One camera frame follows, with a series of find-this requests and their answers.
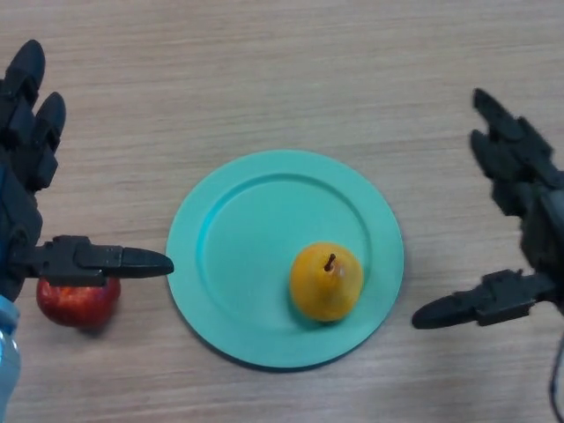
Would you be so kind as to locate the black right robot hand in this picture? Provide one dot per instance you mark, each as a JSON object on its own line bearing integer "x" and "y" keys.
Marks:
{"x": 542, "y": 229}

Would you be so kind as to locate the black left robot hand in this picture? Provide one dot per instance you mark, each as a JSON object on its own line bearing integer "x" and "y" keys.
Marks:
{"x": 17, "y": 198}

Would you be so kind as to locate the yellow pear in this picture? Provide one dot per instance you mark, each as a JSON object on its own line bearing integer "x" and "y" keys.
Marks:
{"x": 326, "y": 286}

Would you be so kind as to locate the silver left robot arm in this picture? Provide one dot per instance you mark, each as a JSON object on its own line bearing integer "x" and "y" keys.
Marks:
{"x": 8, "y": 361}

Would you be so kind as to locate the green round plate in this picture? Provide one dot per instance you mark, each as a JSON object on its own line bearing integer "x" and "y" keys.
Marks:
{"x": 247, "y": 273}

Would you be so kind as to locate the red apple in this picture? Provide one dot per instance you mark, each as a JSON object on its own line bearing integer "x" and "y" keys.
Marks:
{"x": 77, "y": 304}

